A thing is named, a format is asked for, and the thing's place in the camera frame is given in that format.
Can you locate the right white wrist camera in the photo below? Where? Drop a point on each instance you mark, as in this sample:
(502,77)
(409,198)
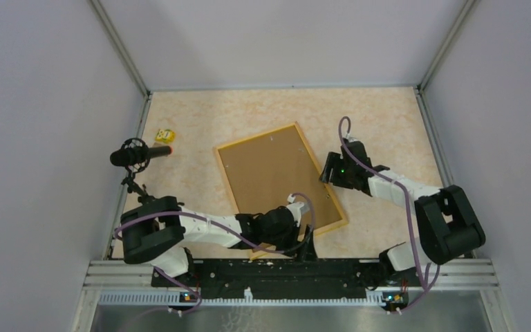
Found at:
(348,138)

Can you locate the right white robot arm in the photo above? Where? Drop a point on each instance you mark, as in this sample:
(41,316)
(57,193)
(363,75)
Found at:
(447,224)

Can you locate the wooden picture frame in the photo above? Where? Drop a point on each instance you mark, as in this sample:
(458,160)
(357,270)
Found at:
(229,183)

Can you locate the black microphone on stand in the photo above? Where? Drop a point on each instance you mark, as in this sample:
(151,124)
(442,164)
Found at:
(135,155)

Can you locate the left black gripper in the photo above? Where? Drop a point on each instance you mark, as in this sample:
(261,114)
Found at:
(306,252)

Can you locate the brown backing board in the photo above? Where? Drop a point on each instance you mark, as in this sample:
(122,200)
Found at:
(274,178)

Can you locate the small yellow toy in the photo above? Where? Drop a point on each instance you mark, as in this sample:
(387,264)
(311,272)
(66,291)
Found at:
(165,136)

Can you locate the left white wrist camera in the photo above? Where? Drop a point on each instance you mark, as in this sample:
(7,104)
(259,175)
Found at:
(297,208)

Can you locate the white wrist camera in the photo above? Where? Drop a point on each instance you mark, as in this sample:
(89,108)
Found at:
(297,208)
(348,138)

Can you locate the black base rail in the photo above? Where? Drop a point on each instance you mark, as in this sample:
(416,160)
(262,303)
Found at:
(293,280)

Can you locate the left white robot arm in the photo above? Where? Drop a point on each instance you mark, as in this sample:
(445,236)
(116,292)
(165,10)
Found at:
(155,232)

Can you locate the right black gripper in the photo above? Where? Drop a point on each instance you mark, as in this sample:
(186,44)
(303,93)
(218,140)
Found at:
(333,162)

